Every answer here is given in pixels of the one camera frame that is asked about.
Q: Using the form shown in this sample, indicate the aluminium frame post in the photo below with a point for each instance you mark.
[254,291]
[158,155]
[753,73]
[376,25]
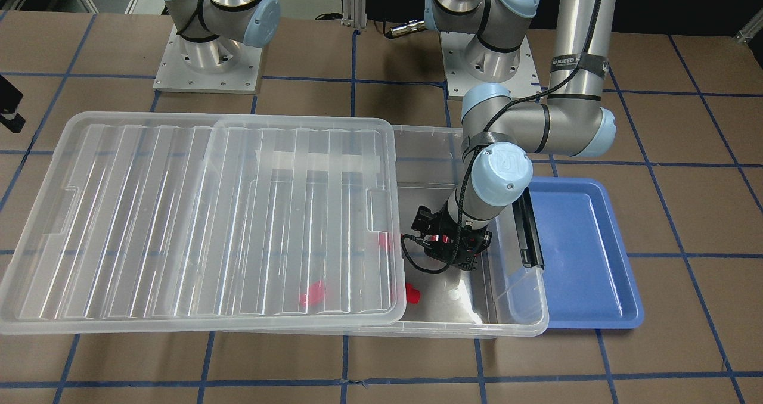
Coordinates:
[354,14]

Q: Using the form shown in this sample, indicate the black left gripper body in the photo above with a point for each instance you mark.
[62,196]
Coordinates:
[456,244]

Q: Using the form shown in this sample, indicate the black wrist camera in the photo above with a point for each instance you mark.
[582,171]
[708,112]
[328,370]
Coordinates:
[426,222]

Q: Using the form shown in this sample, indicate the red block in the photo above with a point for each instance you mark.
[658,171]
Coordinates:
[412,294]
[314,295]
[386,241]

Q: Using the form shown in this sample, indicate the clear plastic storage box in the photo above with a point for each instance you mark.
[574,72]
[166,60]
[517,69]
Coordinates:
[499,298]

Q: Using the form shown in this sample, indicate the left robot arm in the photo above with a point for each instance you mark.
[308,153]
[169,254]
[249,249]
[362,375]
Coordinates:
[500,129]

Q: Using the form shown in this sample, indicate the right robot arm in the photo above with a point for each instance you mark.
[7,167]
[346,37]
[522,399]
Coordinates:
[213,34]

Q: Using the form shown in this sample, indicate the black box latch handle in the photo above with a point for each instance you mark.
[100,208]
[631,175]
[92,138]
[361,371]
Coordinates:
[527,232]

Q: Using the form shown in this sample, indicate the blue plastic tray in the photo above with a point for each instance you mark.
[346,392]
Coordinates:
[589,281]

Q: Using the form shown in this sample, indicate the clear plastic box lid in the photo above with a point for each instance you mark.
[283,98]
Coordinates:
[168,222]

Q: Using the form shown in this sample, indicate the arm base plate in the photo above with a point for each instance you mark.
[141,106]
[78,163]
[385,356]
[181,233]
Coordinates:
[468,63]
[220,66]

